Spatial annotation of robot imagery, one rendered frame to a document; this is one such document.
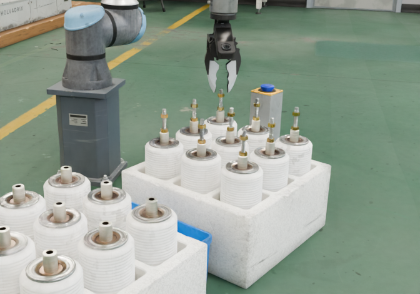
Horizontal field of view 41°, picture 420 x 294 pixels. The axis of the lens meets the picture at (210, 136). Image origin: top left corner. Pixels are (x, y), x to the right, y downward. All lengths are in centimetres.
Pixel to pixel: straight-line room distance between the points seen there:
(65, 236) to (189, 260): 23
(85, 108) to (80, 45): 19
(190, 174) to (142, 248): 32
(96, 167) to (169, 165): 44
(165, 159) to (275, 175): 27
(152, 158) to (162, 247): 38
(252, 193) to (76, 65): 72
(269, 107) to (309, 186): 32
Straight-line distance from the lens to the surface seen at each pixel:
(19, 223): 114
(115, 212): 112
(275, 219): 133
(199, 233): 129
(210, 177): 133
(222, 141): 143
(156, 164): 140
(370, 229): 163
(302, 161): 145
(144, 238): 105
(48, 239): 105
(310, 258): 145
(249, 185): 126
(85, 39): 171
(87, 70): 172
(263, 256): 133
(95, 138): 175
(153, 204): 106
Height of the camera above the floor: 75
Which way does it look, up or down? 20 degrees down
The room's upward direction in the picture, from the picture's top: 2 degrees clockwise
